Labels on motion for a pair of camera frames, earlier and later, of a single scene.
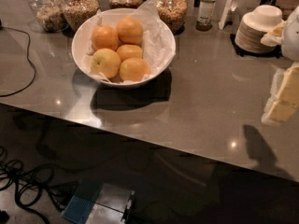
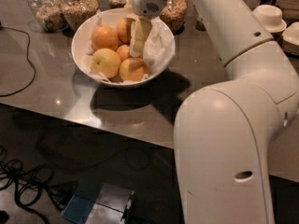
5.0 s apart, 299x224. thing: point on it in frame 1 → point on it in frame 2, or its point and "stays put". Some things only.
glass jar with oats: [78, 6] stays put
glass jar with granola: [172, 5] stays put
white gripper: [291, 37] → [146, 2]
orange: [130, 31] stays put
